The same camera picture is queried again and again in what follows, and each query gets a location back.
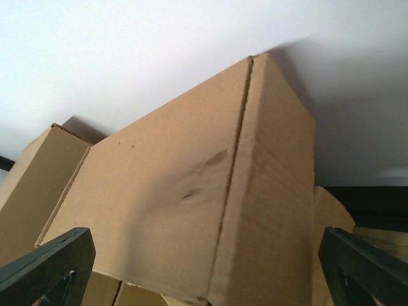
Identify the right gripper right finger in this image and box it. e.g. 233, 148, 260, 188
318, 226, 407, 305

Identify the small cardboard box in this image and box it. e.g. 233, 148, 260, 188
81, 270, 208, 306
37, 54, 315, 305

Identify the large folded cardboard box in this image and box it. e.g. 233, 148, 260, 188
1, 124, 92, 265

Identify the small folded cardboard box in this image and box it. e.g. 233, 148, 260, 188
81, 270, 208, 306

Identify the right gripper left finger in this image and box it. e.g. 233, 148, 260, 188
1, 227, 96, 305

